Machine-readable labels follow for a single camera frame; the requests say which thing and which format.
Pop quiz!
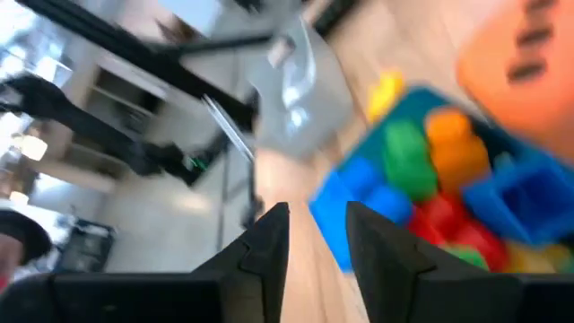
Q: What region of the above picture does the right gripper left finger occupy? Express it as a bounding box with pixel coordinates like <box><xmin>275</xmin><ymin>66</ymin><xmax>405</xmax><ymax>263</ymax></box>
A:
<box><xmin>0</xmin><ymin>201</ymin><xmax>291</xmax><ymax>323</ymax></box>

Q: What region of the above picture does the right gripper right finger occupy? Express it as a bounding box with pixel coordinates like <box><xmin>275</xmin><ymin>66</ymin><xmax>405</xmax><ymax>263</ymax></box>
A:
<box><xmin>345</xmin><ymin>200</ymin><xmax>574</xmax><ymax>323</ymax></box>

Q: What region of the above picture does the long green studded block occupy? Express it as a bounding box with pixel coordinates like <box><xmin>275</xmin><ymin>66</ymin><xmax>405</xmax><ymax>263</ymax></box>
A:
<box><xmin>441</xmin><ymin>244</ymin><xmax>490</xmax><ymax>273</ymax></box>

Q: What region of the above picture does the red toy block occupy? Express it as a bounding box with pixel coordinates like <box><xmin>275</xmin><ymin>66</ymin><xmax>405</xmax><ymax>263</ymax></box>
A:
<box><xmin>407</xmin><ymin>192</ymin><xmax>510</xmax><ymax>273</ymax></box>

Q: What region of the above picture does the yellow toy block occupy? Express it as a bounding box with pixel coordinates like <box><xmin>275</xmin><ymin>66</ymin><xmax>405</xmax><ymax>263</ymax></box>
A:
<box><xmin>365</xmin><ymin>69</ymin><xmax>407</xmax><ymax>125</ymax></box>
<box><xmin>504</xmin><ymin>241</ymin><xmax>574</xmax><ymax>275</ymax></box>

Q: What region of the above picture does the blue toy block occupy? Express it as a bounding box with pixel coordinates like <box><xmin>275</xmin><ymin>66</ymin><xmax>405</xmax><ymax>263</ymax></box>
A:
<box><xmin>461</xmin><ymin>152</ymin><xmax>574</xmax><ymax>248</ymax></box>

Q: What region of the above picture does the green big-stud toy block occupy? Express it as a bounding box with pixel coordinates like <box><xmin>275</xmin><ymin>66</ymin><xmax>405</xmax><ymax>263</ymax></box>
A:
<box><xmin>383</xmin><ymin>120</ymin><xmax>439</xmax><ymax>203</ymax></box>

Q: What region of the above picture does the teal plastic bin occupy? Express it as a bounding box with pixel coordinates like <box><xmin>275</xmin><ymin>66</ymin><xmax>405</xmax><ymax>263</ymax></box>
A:
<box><xmin>309</xmin><ymin>84</ymin><xmax>574</xmax><ymax>275</ymax></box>

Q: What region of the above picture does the orange foam die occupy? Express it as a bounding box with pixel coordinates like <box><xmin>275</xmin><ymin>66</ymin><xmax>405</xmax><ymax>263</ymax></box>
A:
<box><xmin>456</xmin><ymin>0</ymin><xmax>574</xmax><ymax>161</ymax></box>

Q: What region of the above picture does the light grey plastic bin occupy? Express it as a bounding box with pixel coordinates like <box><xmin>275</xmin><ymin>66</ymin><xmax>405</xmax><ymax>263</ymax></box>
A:
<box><xmin>248</xmin><ymin>17</ymin><xmax>358</xmax><ymax>161</ymax></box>

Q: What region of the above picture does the black floor equipment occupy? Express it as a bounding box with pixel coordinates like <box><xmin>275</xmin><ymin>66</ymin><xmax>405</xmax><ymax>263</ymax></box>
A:
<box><xmin>56</xmin><ymin>217</ymin><xmax>116</xmax><ymax>273</ymax></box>

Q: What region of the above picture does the person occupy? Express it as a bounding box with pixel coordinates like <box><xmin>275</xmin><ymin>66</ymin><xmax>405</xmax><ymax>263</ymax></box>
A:
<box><xmin>0</xmin><ymin>209</ymin><xmax>54</xmax><ymax>295</ymax></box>

